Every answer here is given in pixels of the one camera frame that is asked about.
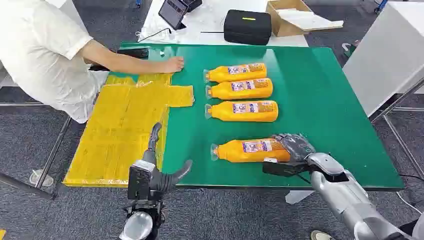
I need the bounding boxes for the white table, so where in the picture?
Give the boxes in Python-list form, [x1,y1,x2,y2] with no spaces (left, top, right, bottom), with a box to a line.
[136,0,310,48]

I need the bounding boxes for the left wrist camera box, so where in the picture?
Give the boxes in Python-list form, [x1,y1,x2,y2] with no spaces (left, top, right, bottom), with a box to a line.
[127,160,156,201]

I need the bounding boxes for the black flat device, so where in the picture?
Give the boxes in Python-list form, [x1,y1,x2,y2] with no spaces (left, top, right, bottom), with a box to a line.
[89,47,150,72]

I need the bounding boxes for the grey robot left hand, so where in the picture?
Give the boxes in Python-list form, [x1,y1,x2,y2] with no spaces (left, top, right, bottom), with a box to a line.
[142,122,194,193]

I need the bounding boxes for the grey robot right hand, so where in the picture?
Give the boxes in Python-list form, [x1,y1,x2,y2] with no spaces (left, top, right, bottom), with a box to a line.
[272,133,317,163]

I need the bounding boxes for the yellow sheet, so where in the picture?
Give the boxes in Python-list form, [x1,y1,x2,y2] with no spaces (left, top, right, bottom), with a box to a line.
[62,73,196,188]

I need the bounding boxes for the black device behind tablet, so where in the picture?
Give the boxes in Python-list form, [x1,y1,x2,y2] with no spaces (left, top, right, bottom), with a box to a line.
[181,0,203,13]

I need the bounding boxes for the white table foot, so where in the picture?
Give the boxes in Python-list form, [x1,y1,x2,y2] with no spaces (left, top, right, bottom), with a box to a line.
[285,190,316,205]

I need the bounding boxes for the cardboard box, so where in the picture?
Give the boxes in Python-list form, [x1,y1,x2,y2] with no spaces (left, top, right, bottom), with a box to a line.
[265,0,313,38]

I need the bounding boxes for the clear plastic cup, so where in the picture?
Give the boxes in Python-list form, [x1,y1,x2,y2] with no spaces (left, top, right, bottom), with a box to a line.
[29,169,55,188]

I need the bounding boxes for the green table mat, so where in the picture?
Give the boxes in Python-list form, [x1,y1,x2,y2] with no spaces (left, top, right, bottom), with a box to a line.
[108,42,406,192]

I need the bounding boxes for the metal table frame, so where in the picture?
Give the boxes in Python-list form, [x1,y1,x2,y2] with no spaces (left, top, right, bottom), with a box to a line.
[368,76,424,181]
[0,101,72,201]

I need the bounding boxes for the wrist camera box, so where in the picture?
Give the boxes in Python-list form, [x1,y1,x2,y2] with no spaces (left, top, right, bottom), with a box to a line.
[262,157,312,178]
[127,160,156,201]

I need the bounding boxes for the black carrying case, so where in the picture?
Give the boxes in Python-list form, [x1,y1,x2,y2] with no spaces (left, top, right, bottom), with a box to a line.
[223,9,273,47]

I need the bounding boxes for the orange drink bottle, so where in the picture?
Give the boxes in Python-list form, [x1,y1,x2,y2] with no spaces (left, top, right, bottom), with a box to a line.
[204,100,279,123]
[210,138,292,164]
[204,78,274,101]
[203,62,268,84]

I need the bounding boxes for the black cable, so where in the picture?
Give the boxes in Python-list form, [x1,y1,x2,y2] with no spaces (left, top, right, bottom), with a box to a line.
[137,27,172,43]

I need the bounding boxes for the black tablet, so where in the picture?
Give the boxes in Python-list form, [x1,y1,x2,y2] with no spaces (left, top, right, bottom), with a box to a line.
[157,0,190,31]

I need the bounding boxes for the person's hand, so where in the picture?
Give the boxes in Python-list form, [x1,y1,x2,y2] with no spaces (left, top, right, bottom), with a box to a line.
[162,56,185,74]

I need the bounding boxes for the white foam board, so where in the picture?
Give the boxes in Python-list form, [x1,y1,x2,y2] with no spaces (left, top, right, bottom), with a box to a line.
[276,7,345,33]

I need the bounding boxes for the person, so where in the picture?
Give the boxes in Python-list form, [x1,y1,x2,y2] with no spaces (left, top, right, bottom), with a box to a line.
[0,0,111,124]

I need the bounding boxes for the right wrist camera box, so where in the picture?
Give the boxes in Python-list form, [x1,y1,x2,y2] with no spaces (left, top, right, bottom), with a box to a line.
[262,157,312,178]

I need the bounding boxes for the shoe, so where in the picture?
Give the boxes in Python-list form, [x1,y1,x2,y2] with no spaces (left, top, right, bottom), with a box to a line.
[310,229,336,240]

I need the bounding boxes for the white floor cable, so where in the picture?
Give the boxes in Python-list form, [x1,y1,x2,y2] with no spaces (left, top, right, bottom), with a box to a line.
[396,191,424,215]

